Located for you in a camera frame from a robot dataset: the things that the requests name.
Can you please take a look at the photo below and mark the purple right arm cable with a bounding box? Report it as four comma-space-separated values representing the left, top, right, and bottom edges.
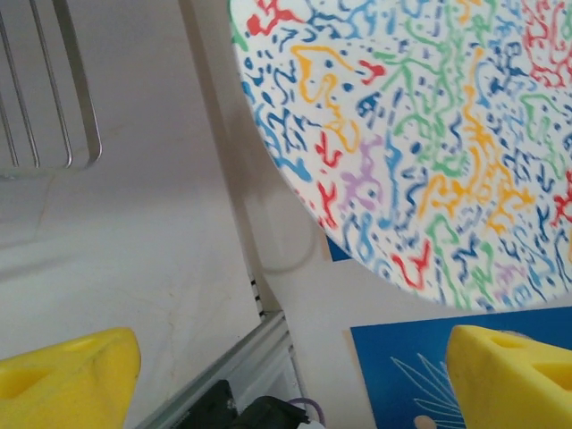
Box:
286, 396, 326, 425

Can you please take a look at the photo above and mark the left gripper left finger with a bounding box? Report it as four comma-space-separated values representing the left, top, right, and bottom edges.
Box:
0, 327, 142, 429

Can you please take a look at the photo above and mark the colourful squiggle pattern plate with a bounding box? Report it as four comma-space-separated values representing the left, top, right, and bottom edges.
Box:
227, 0, 572, 313

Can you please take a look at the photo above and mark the metal wire dish rack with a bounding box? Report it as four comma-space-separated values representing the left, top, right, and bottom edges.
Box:
0, 0, 103, 180

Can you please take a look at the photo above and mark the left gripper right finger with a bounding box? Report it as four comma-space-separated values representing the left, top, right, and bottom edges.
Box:
447, 324, 572, 429

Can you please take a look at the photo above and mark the wide aluminium base rail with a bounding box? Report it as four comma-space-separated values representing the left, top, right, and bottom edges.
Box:
133, 310, 299, 429

